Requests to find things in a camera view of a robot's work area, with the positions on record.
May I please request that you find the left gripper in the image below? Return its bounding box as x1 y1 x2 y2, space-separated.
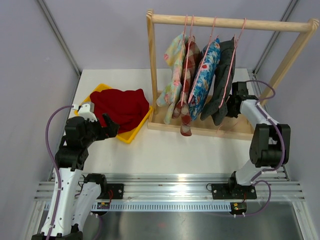
82 113 119 147

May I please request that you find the red skirt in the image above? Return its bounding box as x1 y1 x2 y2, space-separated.
90 88 150 134

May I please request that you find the pink hanger of red skirt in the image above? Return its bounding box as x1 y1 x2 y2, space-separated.
216 119 253 139

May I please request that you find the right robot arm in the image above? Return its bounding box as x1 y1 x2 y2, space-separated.
226 81 291 198

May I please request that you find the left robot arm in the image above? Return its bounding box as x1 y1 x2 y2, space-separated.
31 113 119 240

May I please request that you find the yellow plastic tray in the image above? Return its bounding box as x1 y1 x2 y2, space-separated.
82 83 153 144

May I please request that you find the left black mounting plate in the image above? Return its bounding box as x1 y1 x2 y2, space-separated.
98 183 125 200

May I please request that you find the black mounting plate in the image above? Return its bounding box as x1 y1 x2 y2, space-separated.
211 183 257 200
98 183 125 200

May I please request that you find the pastel floral garment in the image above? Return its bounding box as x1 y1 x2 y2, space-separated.
156 33 188 125

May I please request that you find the red plaid garment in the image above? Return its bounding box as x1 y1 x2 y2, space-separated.
172 36 203 137

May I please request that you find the dark grey dotted garment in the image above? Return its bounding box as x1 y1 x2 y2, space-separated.
200 38 236 126

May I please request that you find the blue floral garment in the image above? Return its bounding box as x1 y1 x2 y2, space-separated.
188 37 221 121

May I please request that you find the wooden clothes rack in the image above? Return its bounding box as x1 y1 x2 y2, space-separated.
146 9 320 141

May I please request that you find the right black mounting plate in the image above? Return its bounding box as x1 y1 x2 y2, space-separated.
211 183 257 200

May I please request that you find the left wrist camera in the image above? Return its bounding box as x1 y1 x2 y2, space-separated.
72 101 98 123

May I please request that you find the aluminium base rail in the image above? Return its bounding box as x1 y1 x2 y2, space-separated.
34 172 306 212

